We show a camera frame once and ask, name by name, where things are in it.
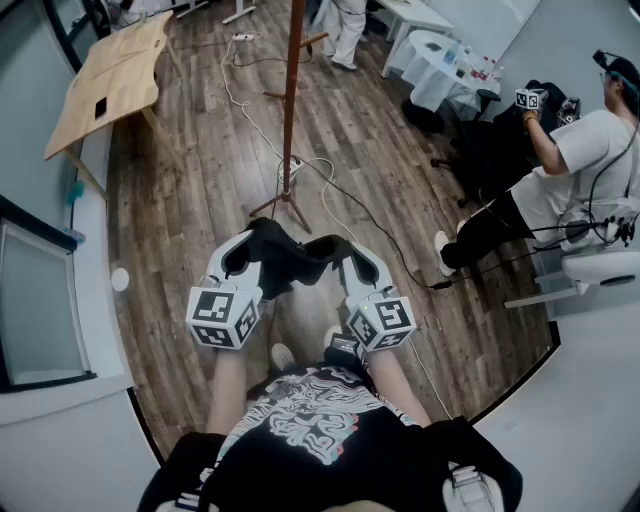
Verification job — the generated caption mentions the person's right forearm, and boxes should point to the person's right forearm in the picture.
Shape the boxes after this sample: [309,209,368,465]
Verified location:
[364,347,432,429]

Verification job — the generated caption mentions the brown wooden coat stand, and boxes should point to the brown wooden coat stand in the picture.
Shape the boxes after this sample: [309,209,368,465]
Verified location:
[248,0,331,236]

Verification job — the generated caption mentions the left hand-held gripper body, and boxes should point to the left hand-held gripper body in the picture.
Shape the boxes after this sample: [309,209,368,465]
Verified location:
[185,274,264,351]

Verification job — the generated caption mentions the person's black printed t-shirt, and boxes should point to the person's black printed t-shirt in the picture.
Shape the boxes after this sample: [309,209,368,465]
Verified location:
[137,364,524,512]

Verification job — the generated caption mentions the white stool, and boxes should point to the white stool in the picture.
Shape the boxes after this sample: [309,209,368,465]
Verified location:
[559,249,640,297]

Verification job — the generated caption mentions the black framed glass panel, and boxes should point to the black framed glass panel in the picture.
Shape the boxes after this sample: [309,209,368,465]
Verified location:
[0,194,99,396]

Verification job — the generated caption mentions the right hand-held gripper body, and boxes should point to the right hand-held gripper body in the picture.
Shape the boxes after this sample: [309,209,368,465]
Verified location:
[345,285,419,354]

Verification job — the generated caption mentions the person's light trousers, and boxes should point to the person's light trousers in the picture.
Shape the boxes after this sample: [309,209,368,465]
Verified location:
[269,284,351,374]

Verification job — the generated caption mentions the person's light shoe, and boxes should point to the person's light shoe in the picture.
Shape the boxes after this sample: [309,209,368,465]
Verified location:
[272,343,296,374]

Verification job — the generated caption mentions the white cable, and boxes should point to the white cable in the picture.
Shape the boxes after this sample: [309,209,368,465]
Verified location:
[221,32,361,241]

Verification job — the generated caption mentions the white round table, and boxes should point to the white round table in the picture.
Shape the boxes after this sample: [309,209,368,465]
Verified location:
[401,29,504,134]

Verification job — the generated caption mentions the black waist device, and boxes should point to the black waist device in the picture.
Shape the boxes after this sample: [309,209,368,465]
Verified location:
[329,333,369,361]

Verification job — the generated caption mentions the black garment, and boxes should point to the black garment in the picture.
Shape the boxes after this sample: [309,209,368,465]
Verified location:
[244,216,354,301]

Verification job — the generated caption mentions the black office chair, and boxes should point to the black office chair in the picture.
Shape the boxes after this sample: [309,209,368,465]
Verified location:
[430,82,551,209]

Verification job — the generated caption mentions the white bench table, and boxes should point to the white bench table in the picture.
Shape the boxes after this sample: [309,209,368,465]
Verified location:
[372,0,456,79]

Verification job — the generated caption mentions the white shoulder strap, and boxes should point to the white shoulder strap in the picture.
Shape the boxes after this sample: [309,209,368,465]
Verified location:
[159,467,221,512]
[442,462,501,512]

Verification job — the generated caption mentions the cluster of small bottles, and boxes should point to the cluster of small bottles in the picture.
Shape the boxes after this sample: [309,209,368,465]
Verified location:
[442,42,506,84]

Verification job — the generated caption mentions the light wooden table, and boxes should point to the light wooden table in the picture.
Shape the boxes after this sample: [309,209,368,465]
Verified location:
[43,9,184,201]

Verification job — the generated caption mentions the person's left forearm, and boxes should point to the person's left forearm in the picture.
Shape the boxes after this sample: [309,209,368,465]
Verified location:
[205,344,249,436]

